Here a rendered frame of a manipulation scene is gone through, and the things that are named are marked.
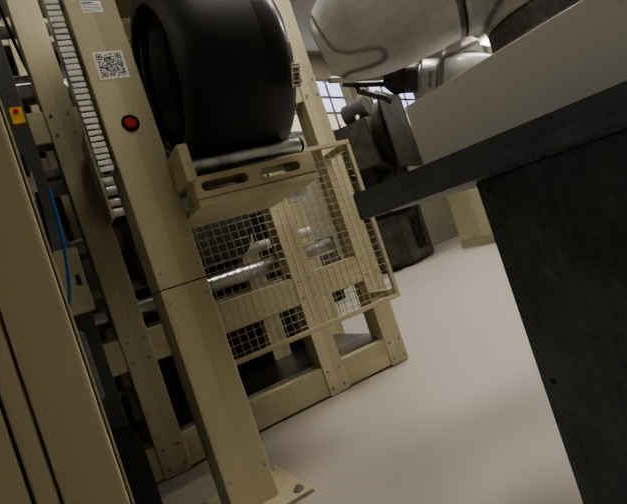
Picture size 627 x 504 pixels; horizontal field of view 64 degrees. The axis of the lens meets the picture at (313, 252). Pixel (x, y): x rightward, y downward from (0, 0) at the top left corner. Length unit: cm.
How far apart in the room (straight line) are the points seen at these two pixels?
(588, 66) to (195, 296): 101
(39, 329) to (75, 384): 6
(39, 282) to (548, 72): 60
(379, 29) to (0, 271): 58
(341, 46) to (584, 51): 33
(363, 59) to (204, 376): 88
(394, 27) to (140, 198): 81
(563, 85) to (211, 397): 105
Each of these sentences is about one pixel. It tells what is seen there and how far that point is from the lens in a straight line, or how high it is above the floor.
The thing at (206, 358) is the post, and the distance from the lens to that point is 135.
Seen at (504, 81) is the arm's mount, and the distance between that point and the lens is 72.
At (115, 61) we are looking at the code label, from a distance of 149.
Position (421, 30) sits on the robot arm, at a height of 84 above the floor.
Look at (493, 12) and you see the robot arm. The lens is 83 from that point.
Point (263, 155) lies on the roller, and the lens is 140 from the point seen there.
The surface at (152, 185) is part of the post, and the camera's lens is 137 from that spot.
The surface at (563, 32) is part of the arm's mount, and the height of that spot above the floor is 74.
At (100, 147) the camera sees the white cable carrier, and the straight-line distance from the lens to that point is 140.
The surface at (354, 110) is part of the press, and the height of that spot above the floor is 241.
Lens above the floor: 59
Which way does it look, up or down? level
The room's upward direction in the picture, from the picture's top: 18 degrees counter-clockwise
